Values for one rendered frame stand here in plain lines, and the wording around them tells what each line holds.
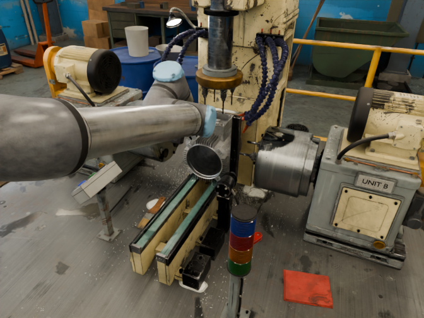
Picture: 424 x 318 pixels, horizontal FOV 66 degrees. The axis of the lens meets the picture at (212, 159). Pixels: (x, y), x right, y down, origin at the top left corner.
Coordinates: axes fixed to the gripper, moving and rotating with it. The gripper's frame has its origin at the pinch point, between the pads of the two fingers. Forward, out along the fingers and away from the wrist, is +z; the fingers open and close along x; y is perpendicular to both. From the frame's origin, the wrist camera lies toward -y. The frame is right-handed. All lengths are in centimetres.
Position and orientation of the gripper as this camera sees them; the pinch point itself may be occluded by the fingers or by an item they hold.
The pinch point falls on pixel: (192, 139)
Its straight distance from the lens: 129.8
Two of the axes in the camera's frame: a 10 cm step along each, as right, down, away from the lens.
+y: 3.5, -8.4, 4.1
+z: 1.8, 4.9, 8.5
